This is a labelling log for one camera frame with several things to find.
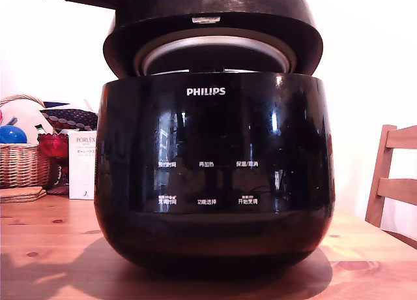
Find white cloth in basket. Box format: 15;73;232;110
0;99;54;144

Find woven wicker basket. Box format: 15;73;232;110
0;94;51;190

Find red glass bowl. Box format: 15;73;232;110
36;133;69;158

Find black rice cooker lid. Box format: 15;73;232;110
102;0;324;80

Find wooden chair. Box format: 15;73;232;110
364;124;417;250

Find white Porlex box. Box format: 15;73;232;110
67;130;97;201

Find blue ball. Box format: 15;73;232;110
0;125;28;145

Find stack of cork coasters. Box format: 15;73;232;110
0;186;47;204

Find black Philips rice cooker body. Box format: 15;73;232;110
93;72;336;278

